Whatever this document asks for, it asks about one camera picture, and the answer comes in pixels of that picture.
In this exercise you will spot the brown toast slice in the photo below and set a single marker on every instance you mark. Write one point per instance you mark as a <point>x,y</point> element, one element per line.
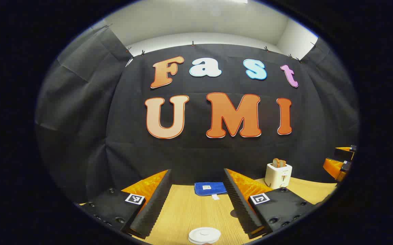
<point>278,162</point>

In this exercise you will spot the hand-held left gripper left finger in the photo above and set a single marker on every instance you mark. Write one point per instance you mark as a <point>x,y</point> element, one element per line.
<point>155,207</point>

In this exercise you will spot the black backdrop cloth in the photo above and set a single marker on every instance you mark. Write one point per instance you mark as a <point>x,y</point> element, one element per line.
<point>200,153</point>

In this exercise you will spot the white toaster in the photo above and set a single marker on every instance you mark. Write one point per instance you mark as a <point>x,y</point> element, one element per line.
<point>278,177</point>

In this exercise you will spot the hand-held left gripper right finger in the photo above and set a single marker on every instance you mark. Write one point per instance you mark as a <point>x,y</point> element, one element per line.
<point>239,204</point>

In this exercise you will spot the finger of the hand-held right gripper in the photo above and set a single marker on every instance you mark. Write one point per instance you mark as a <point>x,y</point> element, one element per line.
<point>344,152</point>
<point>334,167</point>

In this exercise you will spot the blue folded towel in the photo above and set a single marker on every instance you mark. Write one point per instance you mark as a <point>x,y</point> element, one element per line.
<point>210,188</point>

